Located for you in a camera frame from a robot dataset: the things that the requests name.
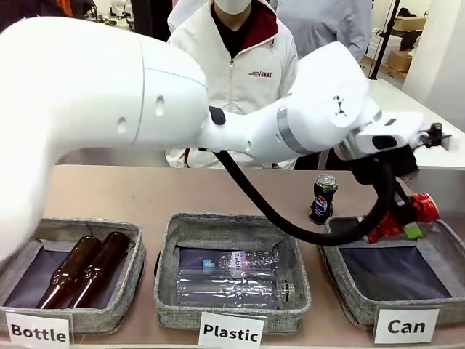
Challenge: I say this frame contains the person in white jacket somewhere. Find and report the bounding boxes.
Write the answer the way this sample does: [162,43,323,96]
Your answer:
[164,0,299,171]

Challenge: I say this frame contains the black tripod stand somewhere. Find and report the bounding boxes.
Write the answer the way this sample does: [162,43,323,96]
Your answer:
[368,0,397,81]

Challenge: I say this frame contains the black Pepsi can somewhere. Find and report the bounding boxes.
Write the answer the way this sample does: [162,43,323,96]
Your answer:
[309,174,339,227]

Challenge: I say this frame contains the white side table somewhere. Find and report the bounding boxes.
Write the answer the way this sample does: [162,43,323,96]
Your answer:
[357,76,465,172]

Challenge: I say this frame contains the large clear plastic bottle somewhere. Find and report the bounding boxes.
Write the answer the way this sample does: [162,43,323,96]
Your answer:
[177,268,296,310]

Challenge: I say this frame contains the person in grey shirt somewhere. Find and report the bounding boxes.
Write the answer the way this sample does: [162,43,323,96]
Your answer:
[277,0,373,65]

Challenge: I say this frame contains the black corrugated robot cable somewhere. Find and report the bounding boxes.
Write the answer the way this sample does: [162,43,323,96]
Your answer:
[209,148,397,247]

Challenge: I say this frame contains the cardboard box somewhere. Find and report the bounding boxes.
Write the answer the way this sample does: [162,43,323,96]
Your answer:
[393,15,428,32]
[387,49,414,73]

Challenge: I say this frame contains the white Bottle paper label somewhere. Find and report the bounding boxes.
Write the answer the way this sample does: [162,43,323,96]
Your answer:
[4,311,71,345]

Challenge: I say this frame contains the grey fabric plastic basket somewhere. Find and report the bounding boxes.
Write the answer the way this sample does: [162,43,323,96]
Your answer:
[153,212,312,329]

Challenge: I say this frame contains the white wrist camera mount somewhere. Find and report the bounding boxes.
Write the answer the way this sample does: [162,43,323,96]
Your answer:
[355,111,457,161]

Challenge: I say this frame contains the grey fabric bottle basket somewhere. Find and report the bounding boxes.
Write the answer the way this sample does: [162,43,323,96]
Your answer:
[0,217,147,334]

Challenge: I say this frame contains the white Can paper label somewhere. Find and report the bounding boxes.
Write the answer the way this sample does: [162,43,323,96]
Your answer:
[373,308,440,345]

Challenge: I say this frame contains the white Plastic paper label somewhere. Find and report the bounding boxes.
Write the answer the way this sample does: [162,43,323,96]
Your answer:
[198,311,266,348]

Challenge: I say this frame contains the grey fabric can basket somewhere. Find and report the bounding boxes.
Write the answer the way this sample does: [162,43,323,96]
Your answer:
[318,215,465,328]

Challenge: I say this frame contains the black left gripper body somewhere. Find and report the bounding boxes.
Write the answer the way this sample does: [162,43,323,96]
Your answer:
[349,158,415,210]

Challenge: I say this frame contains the brown glass bottle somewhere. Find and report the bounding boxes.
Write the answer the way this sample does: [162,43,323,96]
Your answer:
[36,234,102,310]
[68,231,131,309]

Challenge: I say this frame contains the small blue-capped plastic bottle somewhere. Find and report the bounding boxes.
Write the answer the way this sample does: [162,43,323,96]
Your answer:
[201,249,281,274]

